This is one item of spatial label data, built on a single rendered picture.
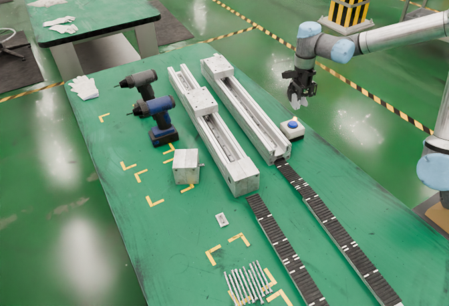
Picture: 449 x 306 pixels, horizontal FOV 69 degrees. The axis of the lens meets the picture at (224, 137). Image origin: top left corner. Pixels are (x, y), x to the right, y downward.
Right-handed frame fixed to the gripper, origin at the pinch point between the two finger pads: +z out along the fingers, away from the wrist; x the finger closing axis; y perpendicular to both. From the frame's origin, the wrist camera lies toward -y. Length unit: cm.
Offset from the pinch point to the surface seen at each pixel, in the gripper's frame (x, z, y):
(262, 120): -10.7, 9.2, -7.2
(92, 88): -77, 15, -77
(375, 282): -14, 13, 67
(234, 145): -28.8, 8.0, 3.1
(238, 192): -35.6, 13.6, 20.9
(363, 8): 236, 71, -209
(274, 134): -10.7, 9.0, 3.3
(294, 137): -0.9, 14.4, 3.7
